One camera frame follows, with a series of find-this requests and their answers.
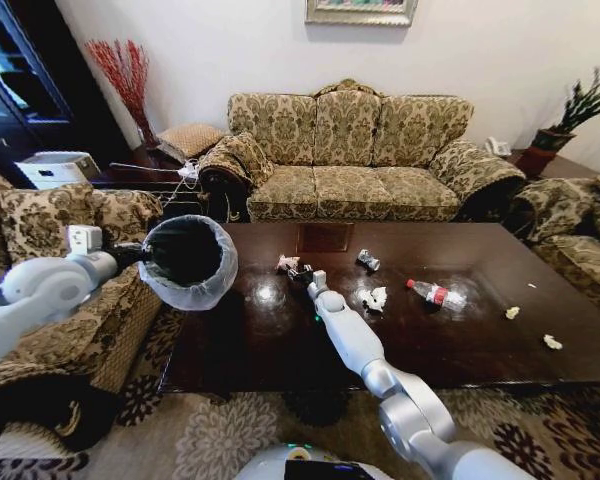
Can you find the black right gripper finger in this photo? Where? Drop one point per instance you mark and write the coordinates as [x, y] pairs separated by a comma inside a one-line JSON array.
[[292, 275], [306, 267]]

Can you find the black bin with white liner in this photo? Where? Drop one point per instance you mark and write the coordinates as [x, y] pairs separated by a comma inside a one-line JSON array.
[[190, 257]]

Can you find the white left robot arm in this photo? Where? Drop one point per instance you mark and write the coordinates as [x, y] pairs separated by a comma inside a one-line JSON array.
[[45, 290]]

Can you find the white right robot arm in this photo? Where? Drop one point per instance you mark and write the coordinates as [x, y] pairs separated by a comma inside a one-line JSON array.
[[352, 345]]

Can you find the pink crumpled paper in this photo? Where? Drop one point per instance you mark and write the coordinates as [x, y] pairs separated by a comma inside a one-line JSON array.
[[287, 263]]

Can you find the crushed silver can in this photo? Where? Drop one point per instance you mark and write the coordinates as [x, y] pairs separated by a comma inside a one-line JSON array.
[[368, 259]]

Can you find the floral armchair with cushion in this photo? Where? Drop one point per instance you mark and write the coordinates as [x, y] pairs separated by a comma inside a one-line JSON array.
[[100, 320]]

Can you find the white crumpled tissue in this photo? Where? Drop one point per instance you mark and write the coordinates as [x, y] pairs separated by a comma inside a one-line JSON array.
[[375, 298]]

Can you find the dark wooden side table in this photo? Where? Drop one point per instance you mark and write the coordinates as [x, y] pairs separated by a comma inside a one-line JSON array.
[[140, 180]]

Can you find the floral three-seat sofa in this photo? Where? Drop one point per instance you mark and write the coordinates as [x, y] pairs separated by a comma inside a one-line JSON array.
[[350, 190]]

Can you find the floral square cushion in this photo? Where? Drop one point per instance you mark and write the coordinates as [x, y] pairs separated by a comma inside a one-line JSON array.
[[45, 220]]

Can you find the white box appliance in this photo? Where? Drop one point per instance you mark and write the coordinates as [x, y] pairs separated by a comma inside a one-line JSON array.
[[55, 167]]

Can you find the floral sofa cushion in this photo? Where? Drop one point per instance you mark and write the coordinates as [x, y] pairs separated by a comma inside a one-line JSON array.
[[242, 157]]

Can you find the tan woven cushion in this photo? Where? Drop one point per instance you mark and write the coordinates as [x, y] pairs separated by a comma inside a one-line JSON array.
[[187, 140]]

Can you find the plastic bottle with red label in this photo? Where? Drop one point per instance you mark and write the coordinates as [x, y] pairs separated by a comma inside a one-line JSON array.
[[437, 294]]

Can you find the dark wooden coffee table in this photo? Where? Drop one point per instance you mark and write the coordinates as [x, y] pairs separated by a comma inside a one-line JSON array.
[[430, 345]]

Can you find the red branches in vase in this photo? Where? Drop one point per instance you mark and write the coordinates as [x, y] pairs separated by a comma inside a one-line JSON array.
[[130, 85]]

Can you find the patterned floral rug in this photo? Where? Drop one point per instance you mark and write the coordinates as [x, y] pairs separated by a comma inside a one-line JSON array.
[[220, 435]]

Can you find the white robot front shell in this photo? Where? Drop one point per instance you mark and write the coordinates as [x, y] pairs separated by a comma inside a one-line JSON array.
[[275, 465]]

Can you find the dark wooden cabinet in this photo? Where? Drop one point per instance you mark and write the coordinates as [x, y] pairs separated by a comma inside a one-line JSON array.
[[35, 75]]

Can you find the yellowish crumpled paper ball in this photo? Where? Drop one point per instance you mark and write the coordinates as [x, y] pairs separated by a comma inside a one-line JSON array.
[[512, 313]]

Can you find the white telephone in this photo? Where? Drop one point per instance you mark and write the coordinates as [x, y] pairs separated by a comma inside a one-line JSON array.
[[497, 146]]

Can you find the white crumpled paper ball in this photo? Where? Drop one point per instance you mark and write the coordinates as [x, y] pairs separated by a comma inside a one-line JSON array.
[[552, 341]]

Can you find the dark wooden corner table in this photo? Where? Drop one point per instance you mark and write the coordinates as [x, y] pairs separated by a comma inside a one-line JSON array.
[[545, 162]]

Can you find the silver framed picture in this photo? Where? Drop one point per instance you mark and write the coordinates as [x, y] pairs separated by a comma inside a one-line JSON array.
[[361, 10]]

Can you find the green potted plant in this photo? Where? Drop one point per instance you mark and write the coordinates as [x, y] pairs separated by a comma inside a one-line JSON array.
[[575, 115]]

